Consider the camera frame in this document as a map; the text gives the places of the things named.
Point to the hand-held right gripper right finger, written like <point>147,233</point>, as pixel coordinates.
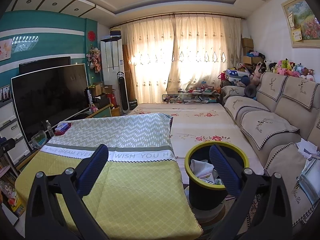
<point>223,170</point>

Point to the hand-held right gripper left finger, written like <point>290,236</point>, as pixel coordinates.
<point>93,170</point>

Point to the black yellow-rimmed waste bin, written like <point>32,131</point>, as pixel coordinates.
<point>207,197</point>

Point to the white drawer cabinet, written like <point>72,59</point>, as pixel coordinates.
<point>12,135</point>

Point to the shelf of books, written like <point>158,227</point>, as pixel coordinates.
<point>10,190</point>

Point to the clear water bottle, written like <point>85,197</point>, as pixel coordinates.
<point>49,128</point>

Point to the green yellow patterned tablecloth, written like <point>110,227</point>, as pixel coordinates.
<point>140,180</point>

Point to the small photo frames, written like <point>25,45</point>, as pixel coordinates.
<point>5,93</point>

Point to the red blue card box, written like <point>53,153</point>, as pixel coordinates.
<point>62,127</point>

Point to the cream floral sheet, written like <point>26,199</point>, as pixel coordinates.
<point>195,120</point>

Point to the yellow basket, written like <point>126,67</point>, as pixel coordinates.
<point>115,111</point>

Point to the beige sofa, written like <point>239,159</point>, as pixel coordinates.
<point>267,125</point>

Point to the large curved television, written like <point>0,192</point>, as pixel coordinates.
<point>50,100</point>

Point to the small green box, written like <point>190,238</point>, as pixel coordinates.
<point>133,103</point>

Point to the glass coffee table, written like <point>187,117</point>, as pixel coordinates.
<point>190,98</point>

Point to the open cardboard box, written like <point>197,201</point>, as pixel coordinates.
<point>102,88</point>

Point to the white tower fan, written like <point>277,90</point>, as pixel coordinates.
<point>123,92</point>

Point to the white papers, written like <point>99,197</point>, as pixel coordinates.
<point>307,148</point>

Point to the clear plastic bag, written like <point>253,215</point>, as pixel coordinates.
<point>311,180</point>

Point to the small black television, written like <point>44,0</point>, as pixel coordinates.
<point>45,63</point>

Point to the star print bag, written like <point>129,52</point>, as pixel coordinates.
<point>236,76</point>

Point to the artificial flower decoration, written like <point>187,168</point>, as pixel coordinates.
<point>94,58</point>

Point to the white standing air conditioner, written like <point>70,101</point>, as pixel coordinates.
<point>112,57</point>

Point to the cream embroidered curtain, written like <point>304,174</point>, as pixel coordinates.
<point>207,52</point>
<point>150,60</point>

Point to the pile of plush toys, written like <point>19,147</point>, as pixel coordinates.
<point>285,67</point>

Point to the stack of cardboard boxes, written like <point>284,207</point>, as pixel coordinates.
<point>247,48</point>

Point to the dark blue flat boxes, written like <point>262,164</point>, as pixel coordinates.
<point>115,33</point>

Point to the wooden curtain rod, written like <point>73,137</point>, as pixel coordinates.
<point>175,15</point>

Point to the framed flower painting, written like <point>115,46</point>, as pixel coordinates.
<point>303,20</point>

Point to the pink wall picture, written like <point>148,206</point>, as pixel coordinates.
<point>5,50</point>

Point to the red round wall ornament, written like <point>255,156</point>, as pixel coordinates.
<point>91,35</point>

